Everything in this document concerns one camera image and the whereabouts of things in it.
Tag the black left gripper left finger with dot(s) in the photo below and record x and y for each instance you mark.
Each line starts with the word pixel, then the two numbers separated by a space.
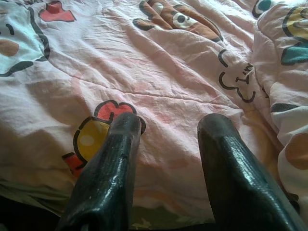
pixel 108 183

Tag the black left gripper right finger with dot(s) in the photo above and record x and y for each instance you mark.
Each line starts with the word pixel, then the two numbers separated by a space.
pixel 235 183

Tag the pink cartoon print blanket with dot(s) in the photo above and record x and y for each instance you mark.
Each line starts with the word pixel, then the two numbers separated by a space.
pixel 168 72

